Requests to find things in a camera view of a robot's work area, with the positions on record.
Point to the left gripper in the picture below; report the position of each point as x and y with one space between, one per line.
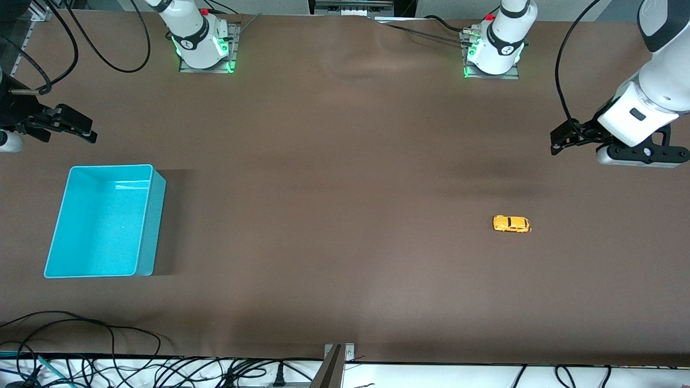
588 131

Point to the metal camera pole bracket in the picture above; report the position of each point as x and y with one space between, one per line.
334 372

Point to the black power plug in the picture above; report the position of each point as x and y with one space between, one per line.
279 376

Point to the silver power strip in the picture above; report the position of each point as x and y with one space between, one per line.
353 6

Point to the thin grey rod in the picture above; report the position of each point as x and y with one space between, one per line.
249 24

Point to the large table cover mat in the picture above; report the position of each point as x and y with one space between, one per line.
345 188

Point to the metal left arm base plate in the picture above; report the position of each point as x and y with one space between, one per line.
511 75

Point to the yellow beetle toy car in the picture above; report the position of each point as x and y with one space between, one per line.
512 223

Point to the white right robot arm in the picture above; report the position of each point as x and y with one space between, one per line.
194 37

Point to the aluminium frame profile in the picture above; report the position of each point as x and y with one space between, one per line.
24 46

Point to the white side table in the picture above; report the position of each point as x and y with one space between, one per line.
431 377

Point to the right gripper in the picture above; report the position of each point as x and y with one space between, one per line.
17 112

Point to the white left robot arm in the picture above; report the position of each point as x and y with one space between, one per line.
504 37

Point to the teal plastic storage bin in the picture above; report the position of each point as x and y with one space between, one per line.
102 226

